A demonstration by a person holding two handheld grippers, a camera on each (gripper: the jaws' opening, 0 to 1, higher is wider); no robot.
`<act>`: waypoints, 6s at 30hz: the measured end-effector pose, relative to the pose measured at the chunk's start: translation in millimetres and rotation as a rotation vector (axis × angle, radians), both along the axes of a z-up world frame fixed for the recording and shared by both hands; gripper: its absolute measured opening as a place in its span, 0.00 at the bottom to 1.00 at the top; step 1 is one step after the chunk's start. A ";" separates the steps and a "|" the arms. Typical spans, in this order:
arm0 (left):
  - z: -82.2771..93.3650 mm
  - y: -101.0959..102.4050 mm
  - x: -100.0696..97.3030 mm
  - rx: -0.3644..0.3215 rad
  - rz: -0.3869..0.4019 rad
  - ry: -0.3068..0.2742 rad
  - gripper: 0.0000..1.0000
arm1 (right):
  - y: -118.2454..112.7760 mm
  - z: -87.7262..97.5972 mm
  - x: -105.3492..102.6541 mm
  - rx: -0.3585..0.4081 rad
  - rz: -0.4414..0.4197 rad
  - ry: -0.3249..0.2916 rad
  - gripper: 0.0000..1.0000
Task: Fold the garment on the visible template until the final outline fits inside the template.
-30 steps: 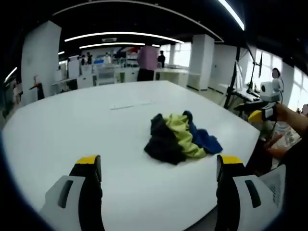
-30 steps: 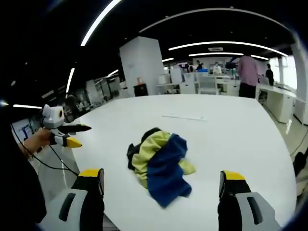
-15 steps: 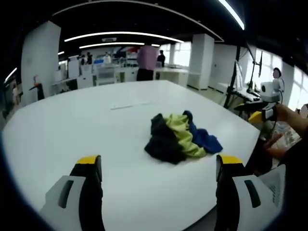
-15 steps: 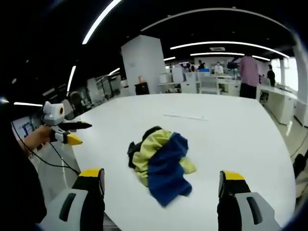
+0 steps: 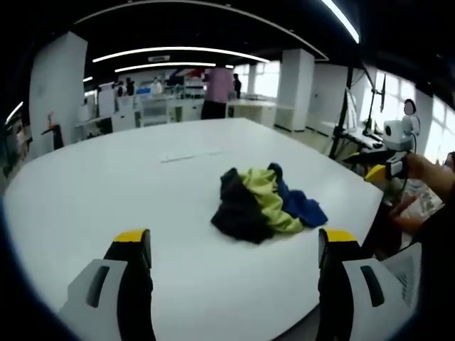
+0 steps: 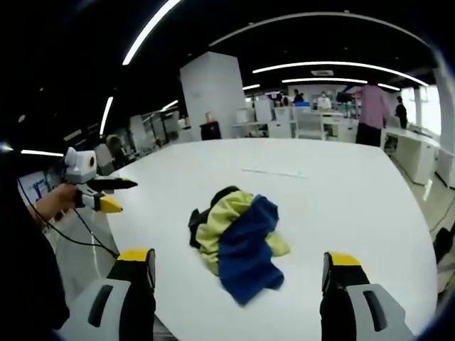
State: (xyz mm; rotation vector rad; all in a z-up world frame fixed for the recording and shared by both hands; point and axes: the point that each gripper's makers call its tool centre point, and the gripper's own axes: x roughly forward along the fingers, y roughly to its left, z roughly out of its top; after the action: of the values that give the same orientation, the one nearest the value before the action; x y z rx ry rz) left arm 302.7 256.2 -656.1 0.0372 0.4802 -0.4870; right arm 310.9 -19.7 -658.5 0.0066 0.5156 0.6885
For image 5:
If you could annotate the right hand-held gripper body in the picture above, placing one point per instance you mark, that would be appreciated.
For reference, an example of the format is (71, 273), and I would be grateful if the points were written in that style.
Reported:
(401, 135)

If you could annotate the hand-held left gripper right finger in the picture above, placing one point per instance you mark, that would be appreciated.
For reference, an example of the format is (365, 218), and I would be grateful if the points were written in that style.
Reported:
(350, 284)

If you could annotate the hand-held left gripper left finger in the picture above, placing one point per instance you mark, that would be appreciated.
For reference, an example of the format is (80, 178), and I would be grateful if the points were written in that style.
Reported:
(106, 280)

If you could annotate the black green blue garment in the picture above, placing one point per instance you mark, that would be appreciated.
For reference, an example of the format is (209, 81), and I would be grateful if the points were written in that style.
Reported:
(264, 205)

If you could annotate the white mesh chair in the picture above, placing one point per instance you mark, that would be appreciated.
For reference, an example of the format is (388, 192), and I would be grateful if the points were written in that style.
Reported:
(405, 280)

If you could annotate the black tripod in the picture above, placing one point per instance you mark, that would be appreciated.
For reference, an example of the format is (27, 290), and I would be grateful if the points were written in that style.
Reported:
(339, 120)

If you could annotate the white pillar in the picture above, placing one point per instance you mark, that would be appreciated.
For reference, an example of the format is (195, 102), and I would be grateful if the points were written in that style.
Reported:
(57, 92)
(295, 94)

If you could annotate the white workbench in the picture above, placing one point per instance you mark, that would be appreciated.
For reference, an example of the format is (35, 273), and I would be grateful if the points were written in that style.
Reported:
(253, 110)

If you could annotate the curved ceiling light strip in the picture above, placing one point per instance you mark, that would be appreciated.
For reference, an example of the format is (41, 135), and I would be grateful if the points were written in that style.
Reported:
(177, 51)

